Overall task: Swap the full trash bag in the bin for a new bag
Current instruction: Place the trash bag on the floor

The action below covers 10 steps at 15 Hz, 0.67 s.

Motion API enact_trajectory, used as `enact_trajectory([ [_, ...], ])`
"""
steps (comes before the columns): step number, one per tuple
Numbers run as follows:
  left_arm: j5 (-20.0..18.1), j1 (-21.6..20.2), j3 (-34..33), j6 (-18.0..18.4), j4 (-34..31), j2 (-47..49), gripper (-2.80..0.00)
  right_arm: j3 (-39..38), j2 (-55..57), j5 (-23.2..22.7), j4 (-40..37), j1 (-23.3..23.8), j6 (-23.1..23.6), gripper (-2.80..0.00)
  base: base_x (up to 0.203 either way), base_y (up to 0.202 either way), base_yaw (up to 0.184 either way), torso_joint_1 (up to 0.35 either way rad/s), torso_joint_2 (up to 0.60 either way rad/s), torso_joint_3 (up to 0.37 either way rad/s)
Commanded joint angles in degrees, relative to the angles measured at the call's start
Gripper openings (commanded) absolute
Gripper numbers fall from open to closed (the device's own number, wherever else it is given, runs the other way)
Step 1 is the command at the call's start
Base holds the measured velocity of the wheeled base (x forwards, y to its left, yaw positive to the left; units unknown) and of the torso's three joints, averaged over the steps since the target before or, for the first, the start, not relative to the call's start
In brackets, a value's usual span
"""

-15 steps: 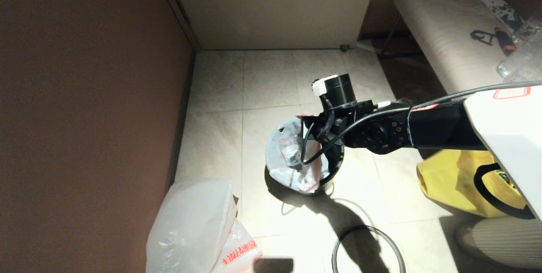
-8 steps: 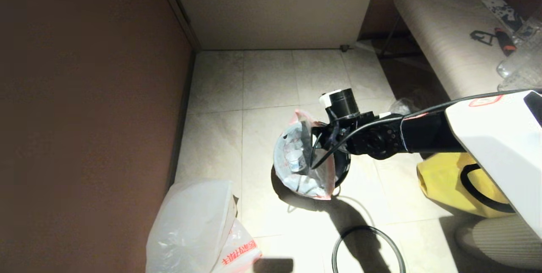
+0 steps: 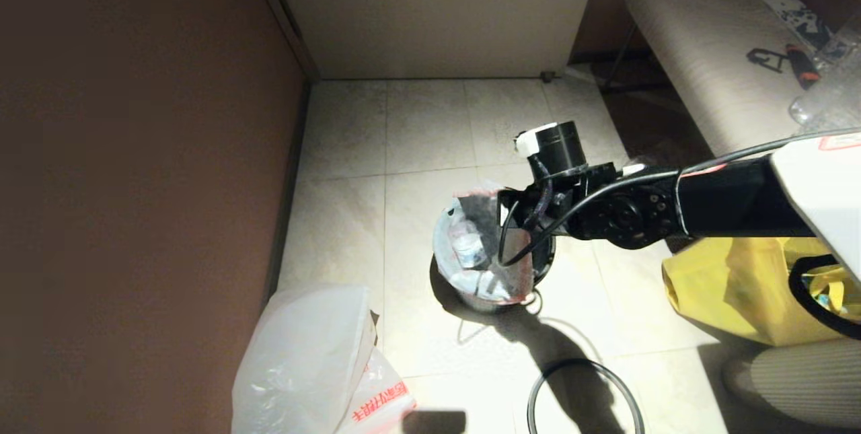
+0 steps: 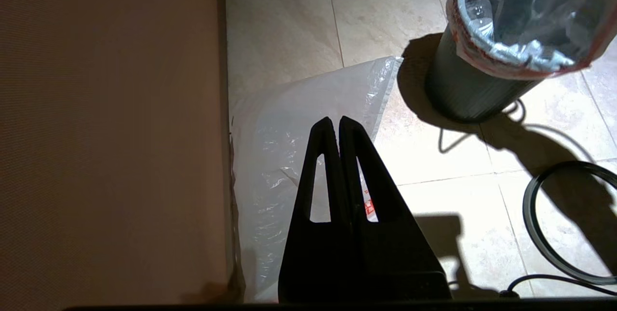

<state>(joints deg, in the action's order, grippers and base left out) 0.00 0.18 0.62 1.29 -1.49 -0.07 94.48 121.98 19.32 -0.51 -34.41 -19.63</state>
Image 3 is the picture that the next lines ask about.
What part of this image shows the beige ribbed cushion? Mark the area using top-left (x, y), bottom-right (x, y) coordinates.
top-left (723, 340), bottom-right (861, 429)

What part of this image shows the clear plastic bottle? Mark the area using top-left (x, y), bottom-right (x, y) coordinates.
top-left (817, 17), bottom-right (861, 71)
top-left (788, 50), bottom-right (861, 131)

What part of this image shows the red black hand tool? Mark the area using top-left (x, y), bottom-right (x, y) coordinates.
top-left (786, 42), bottom-right (821, 88)

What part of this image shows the new white plastic bag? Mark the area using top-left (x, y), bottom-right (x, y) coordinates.
top-left (232, 285), bottom-right (418, 434)

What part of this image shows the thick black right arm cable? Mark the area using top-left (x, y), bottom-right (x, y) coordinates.
top-left (788, 254), bottom-right (861, 340)

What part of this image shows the black cylindrical right wrist camera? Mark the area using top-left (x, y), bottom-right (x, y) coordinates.
top-left (515, 120), bottom-right (586, 179)

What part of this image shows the black clip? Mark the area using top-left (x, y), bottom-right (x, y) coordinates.
top-left (747, 48), bottom-right (784, 73)

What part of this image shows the beige wood-grain table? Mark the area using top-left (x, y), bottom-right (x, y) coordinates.
top-left (626, 0), bottom-right (861, 155)

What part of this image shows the used red-printed trash bag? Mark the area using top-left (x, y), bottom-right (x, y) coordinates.
top-left (433, 185), bottom-right (539, 305)

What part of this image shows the black round trash bin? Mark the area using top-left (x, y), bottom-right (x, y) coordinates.
top-left (430, 219), bottom-right (557, 314)

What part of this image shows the thin black right camera cable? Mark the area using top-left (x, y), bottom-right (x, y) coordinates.
top-left (498, 128), bottom-right (861, 266)

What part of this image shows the yellow shopping bag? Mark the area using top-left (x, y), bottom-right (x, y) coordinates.
top-left (663, 238), bottom-right (861, 347)

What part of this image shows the dark robot chest edge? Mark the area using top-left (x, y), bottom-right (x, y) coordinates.
top-left (402, 410), bottom-right (467, 434)

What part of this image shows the white cabinet panel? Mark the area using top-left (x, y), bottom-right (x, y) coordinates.
top-left (262, 0), bottom-right (604, 79)

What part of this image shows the black metal table leg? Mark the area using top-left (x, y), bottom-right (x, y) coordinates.
top-left (601, 22), bottom-right (641, 93)

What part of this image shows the black bin rim ring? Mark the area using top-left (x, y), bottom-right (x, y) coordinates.
top-left (527, 358), bottom-right (645, 434)

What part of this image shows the clear discarded water bottle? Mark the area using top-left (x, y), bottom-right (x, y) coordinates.
top-left (452, 222), bottom-right (485, 266)

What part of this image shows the blue white printed paper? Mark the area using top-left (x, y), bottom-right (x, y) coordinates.
top-left (765, 0), bottom-right (838, 51)

